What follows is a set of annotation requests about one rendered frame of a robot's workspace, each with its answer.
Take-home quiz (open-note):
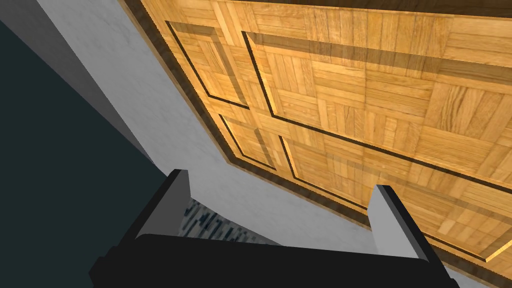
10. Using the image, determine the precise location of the wooden panelled door leaf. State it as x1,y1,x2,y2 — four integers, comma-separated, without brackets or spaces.
137,0,512,281

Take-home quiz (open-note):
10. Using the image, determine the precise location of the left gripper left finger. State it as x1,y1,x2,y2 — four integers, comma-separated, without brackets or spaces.
119,168,192,246

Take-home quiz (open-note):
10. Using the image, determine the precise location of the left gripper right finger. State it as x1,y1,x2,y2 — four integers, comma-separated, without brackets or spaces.
367,184,441,264

